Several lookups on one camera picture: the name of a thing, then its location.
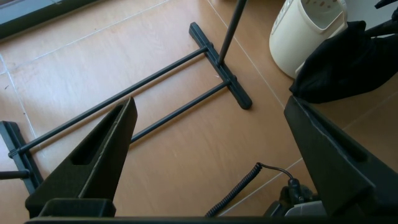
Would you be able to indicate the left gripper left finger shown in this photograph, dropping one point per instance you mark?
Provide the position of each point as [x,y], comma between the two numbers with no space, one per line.
[99,161]

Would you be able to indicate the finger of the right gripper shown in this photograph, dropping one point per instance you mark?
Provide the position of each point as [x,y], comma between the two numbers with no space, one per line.
[385,28]
[388,3]

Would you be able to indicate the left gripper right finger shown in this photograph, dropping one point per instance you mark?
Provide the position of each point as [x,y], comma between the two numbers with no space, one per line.
[348,174]

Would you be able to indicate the black garment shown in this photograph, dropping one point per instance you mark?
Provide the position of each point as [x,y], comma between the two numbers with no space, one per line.
[342,68]

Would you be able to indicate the white laundry basket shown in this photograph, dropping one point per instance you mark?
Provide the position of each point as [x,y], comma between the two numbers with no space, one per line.
[292,40]

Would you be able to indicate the black clothes rack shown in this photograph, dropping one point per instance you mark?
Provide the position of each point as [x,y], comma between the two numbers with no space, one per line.
[224,71]

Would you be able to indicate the window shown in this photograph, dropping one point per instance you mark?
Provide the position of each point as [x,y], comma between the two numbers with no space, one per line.
[31,18]

